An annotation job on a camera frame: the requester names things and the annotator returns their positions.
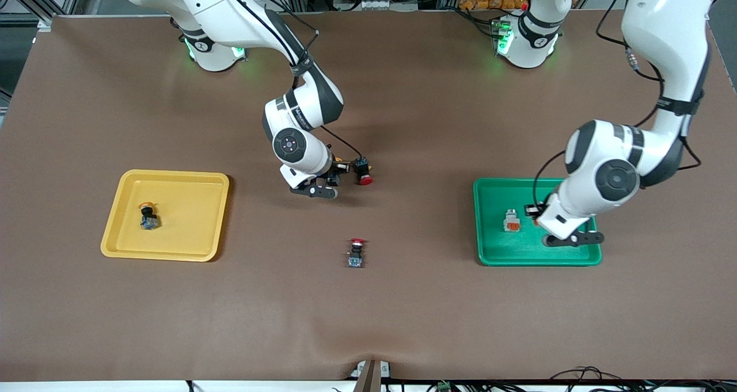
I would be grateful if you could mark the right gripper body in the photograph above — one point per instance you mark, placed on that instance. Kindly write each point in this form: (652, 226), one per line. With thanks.
(334, 176)

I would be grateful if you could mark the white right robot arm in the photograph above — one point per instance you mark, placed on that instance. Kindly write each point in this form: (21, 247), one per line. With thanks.
(230, 6)

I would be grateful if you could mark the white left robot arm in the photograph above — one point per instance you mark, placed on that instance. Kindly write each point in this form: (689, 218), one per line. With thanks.
(662, 18)

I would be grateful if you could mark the green plastic tray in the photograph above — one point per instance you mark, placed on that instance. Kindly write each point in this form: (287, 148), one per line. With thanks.
(506, 248)

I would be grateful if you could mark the yellow plastic tray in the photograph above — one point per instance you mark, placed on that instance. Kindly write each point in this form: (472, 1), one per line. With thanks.
(184, 225)

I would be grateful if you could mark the brown table cover sheet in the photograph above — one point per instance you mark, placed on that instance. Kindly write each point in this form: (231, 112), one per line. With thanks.
(403, 311)

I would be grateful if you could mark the white power strip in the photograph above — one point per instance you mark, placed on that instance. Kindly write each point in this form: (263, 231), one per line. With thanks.
(374, 3)

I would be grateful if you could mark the metal table edge clamp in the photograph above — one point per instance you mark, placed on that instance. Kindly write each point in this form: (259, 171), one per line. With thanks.
(368, 375)

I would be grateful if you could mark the small green connector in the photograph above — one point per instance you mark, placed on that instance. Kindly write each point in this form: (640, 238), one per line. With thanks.
(443, 386)

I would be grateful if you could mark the red mushroom button switch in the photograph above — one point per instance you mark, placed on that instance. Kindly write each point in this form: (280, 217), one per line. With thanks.
(356, 254)
(364, 170)

